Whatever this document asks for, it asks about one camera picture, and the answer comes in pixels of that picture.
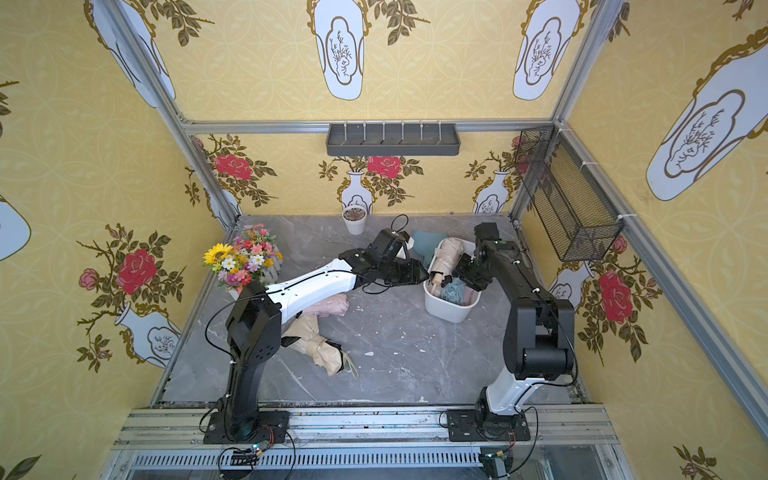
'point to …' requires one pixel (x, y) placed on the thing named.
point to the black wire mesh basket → (579, 219)
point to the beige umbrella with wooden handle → (447, 253)
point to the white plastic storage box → (444, 310)
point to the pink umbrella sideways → (338, 305)
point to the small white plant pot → (355, 217)
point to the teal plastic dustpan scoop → (426, 243)
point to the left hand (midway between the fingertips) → (416, 273)
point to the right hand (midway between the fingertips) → (466, 274)
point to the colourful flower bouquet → (244, 260)
